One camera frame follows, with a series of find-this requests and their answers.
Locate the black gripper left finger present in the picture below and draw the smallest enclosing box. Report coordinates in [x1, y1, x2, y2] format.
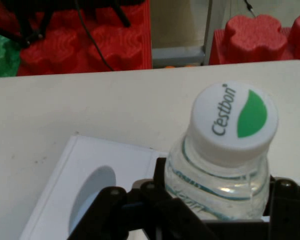
[67, 156, 208, 240]

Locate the thin black tripod cable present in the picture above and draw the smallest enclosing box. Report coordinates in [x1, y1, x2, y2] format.
[74, 0, 115, 72]

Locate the water bottle green label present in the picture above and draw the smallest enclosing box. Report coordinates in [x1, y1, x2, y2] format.
[163, 80, 280, 221]

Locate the orange foam block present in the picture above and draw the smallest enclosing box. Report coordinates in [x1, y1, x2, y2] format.
[164, 64, 193, 69]

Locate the black tripod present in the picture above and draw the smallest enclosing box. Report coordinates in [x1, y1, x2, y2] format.
[0, 0, 132, 49]

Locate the large red foam block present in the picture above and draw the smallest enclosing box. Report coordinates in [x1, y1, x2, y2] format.
[15, 0, 153, 77]

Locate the white cardboard box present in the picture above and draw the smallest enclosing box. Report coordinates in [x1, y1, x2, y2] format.
[18, 135, 271, 240]

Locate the teal foam floor mat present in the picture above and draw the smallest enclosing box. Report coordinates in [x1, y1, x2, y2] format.
[151, 46, 206, 68]

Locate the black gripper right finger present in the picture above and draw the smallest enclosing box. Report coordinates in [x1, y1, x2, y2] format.
[263, 174, 300, 240]

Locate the green foam block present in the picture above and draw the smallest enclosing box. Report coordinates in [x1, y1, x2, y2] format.
[0, 31, 22, 79]

